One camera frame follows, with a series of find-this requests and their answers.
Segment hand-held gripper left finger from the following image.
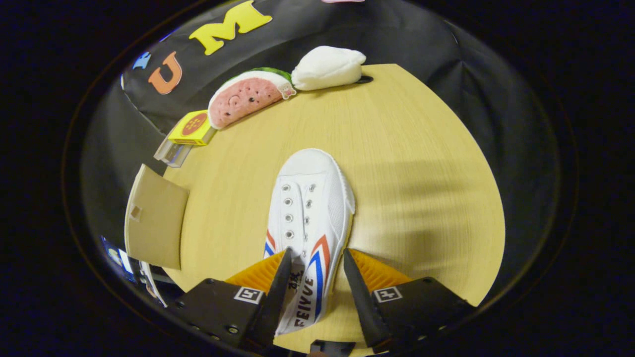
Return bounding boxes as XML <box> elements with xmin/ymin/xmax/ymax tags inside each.
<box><xmin>170</xmin><ymin>247</ymin><xmax>294</xmax><ymax>351</ymax></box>

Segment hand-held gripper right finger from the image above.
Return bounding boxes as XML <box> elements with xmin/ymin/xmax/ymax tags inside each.
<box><xmin>343</xmin><ymin>248</ymin><xmax>478</xmax><ymax>354</ymax></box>

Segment white canvas shoe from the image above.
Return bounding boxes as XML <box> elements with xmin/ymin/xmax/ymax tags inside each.
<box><xmin>263</xmin><ymin>148</ymin><xmax>356</xmax><ymax>336</ymax></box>

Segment beige storage box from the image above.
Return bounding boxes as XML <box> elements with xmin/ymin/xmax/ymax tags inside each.
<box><xmin>124</xmin><ymin>164</ymin><xmax>190</xmax><ymax>270</ymax></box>

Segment white pad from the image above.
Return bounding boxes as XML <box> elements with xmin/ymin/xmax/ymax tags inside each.
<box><xmin>139</xmin><ymin>261</ymin><xmax>167</xmax><ymax>307</ymax></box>

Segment laptop screen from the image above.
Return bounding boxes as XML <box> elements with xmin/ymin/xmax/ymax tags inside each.
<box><xmin>102</xmin><ymin>237</ymin><xmax>137</xmax><ymax>283</ymax></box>

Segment grey book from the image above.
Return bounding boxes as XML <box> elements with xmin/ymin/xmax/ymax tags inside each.
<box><xmin>153</xmin><ymin>137</ymin><xmax>192</xmax><ymax>168</ymax></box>

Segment yellow book with red circle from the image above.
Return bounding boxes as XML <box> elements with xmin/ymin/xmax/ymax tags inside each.
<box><xmin>168</xmin><ymin>110</ymin><xmax>217</xmax><ymax>146</ymax></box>

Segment watermelon slice plush toy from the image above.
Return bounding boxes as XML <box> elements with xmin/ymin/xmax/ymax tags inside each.
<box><xmin>207</xmin><ymin>67</ymin><xmax>297</xmax><ymax>130</ymax></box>

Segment white plush toy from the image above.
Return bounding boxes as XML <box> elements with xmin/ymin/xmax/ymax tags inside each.
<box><xmin>291</xmin><ymin>46</ymin><xmax>374</xmax><ymax>91</ymax></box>

